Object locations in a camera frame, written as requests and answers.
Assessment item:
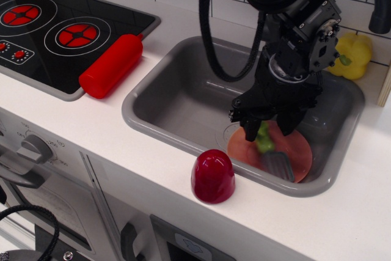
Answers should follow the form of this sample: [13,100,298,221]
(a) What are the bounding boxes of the grey oven door handle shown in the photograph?
[1,164,51,189]

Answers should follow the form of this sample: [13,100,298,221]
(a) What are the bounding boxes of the yellow bell pepper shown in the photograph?
[327,33,373,80]

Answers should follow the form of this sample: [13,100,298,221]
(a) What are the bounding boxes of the black toy stove top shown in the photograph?
[1,0,161,101]

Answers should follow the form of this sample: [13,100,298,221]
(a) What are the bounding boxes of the grey oven knob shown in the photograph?
[16,134,53,164]

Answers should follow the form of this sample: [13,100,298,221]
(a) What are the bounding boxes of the green handled grey spatula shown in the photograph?
[255,122,294,182]

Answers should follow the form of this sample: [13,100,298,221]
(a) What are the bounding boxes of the red ketchup bottle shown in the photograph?
[79,34,144,99]

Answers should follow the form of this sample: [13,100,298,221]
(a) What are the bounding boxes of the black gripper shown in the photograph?
[229,59,323,142]

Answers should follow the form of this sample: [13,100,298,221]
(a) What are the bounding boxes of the pink plate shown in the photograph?
[227,120,312,183]

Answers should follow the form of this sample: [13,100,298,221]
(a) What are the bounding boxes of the black cable lower left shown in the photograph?
[0,204,60,261]

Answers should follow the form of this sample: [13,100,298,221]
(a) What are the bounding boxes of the black cabinet handle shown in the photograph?
[120,222,146,261]

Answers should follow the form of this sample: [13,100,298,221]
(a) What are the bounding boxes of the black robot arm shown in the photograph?
[230,0,340,142]

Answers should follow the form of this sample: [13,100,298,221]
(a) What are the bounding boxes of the dark red cup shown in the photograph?
[191,149,236,204]

